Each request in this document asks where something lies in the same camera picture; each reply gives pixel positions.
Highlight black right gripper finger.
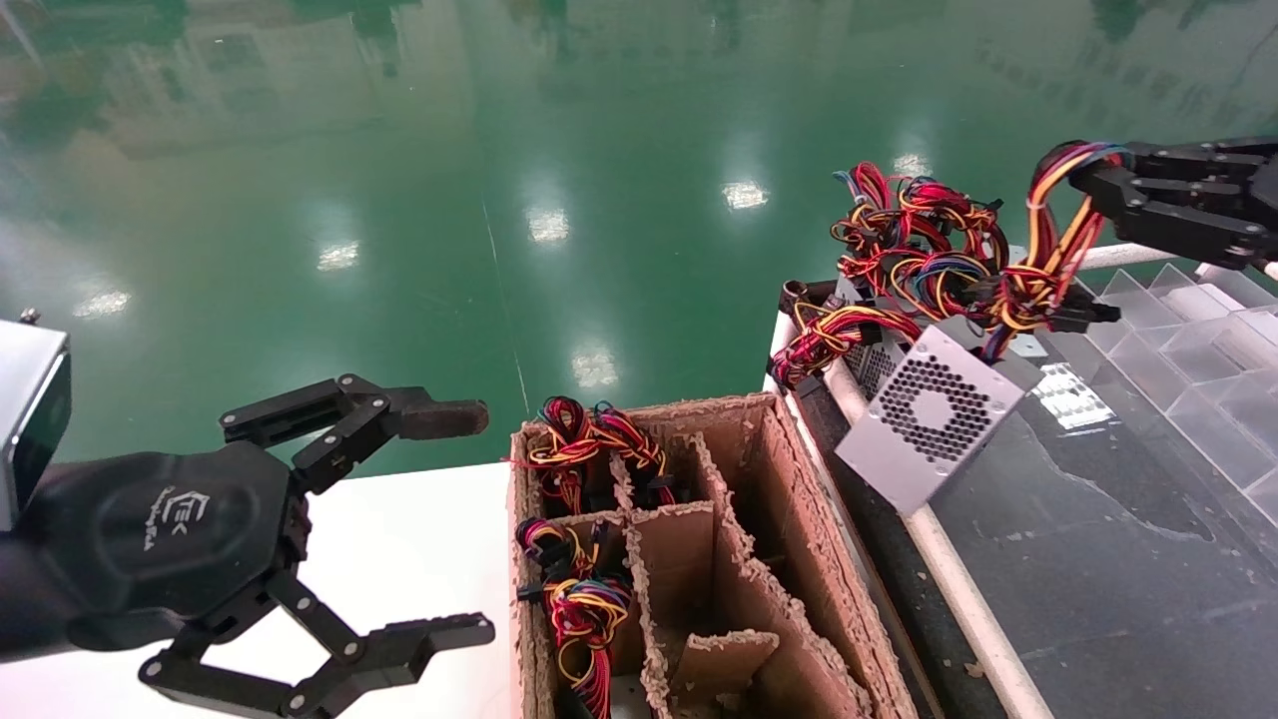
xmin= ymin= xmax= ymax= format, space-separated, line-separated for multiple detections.
xmin=1068 ymin=163 xmax=1278 ymax=271
xmin=1126 ymin=137 xmax=1278 ymax=186

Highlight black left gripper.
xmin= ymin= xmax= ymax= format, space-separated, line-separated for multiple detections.
xmin=25 ymin=373 xmax=497 ymax=719

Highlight grey power supply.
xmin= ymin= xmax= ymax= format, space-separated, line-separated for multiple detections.
xmin=511 ymin=396 xmax=605 ymax=512
xmin=832 ymin=163 xmax=1011 ymax=346
xmin=542 ymin=577 xmax=633 ymax=719
xmin=834 ymin=140 xmax=1134 ymax=517
xmin=767 ymin=303 xmax=925 ymax=400
xmin=594 ymin=402 xmax=678 ymax=508
xmin=1003 ymin=245 xmax=1044 ymax=301
xmin=514 ymin=517 xmax=600 ymax=600

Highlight white foam block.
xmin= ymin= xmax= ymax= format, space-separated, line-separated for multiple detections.
xmin=1163 ymin=285 xmax=1249 ymax=323

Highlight clear acrylic compartment tray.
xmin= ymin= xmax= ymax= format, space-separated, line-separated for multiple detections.
xmin=1038 ymin=262 xmax=1278 ymax=500

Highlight brown cardboard divider grid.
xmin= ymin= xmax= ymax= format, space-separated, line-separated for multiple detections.
xmin=514 ymin=431 xmax=875 ymax=719

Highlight black pipe joint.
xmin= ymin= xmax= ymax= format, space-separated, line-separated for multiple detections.
xmin=782 ymin=280 xmax=838 ymax=313

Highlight brown cardboard box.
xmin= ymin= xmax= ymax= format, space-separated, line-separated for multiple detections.
xmin=506 ymin=392 xmax=920 ymax=719

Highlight short white pipe rail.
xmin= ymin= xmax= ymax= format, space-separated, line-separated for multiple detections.
xmin=1193 ymin=262 xmax=1278 ymax=288

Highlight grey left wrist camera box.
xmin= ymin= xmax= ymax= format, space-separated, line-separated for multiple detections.
xmin=0 ymin=308 xmax=73 ymax=532

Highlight long white pipe rail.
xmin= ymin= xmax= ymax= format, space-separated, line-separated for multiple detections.
xmin=769 ymin=310 xmax=1054 ymax=719

